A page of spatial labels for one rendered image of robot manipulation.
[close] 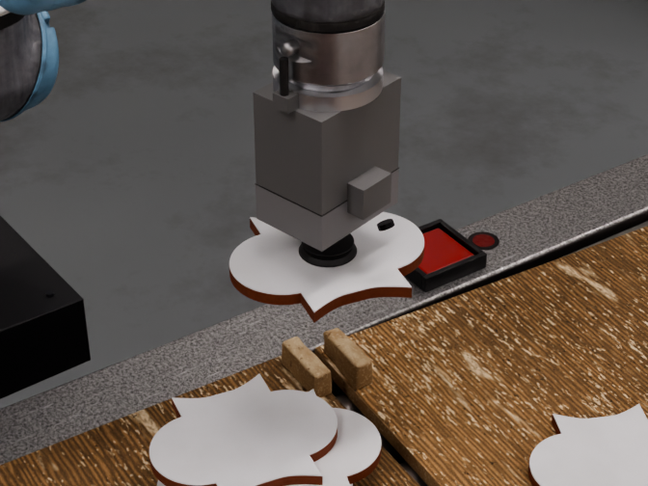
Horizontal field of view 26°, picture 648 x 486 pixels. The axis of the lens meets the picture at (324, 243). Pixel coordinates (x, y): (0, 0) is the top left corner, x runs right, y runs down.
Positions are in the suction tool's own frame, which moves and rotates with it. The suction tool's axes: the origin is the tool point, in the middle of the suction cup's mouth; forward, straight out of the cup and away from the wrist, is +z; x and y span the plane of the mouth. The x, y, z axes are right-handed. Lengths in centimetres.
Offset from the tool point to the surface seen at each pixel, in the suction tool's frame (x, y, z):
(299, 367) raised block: 6.9, 4.2, 16.5
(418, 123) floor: 125, 177, 112
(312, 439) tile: -2.3, -4.3, 13.2
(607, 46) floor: 113, 244, 112
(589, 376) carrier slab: -11.3, 21.8, 18.4
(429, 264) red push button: 10.0, 26.6, 19.1
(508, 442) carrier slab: -10.8, 10.3, 18.4
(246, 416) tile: 3.4, -5.8, 13.2
